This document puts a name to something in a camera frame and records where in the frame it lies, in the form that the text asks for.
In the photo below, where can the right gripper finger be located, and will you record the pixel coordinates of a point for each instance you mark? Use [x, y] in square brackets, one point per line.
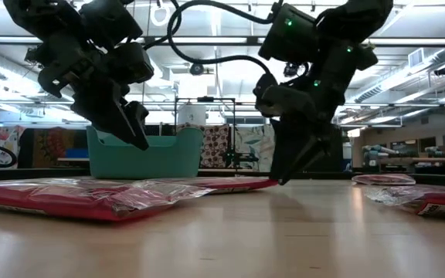
[288, 150]
[310, 162]

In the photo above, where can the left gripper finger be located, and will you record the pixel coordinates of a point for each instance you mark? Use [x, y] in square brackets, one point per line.
[139, 123]
[106, 116]

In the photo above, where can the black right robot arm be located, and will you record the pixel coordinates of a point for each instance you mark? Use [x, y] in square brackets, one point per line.
[296, 34]

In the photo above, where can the light blue robot arm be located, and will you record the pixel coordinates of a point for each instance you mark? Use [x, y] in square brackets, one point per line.
[377, 151]

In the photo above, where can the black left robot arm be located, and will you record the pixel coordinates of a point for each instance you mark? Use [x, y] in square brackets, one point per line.
[52, 19]

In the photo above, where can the leaf pattern cloth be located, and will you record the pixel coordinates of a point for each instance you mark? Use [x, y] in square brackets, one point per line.
[255, 143]

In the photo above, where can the teal plastic basket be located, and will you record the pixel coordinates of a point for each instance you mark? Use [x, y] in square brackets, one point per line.
[168, 158]

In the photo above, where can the black metal stand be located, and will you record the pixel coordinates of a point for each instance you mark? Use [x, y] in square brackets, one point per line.
[242, 157]

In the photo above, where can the white cylinder tank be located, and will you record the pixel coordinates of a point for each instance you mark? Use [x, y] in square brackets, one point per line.
[191, 115]

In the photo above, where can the dark patterned cloth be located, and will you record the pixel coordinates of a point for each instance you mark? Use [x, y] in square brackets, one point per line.
[48, 144]

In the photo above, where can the brown dotted cloth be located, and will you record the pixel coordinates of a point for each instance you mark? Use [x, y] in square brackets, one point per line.
[216, 144]

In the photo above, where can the floral pattern cloth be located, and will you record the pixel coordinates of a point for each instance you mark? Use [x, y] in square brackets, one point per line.
[2, 139]

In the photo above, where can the wooden workbench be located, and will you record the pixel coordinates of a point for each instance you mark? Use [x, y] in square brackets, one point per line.
[419, 160]

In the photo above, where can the black aluminium table frame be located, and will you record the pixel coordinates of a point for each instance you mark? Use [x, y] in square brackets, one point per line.
[315, 176]

